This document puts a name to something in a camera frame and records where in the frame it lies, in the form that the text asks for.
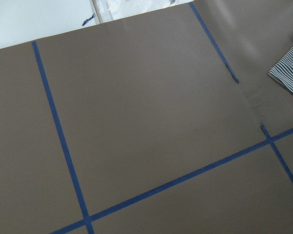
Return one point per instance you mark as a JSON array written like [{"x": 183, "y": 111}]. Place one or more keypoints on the navy white striped polo shirt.
[{"x": 282, "y": 71}]

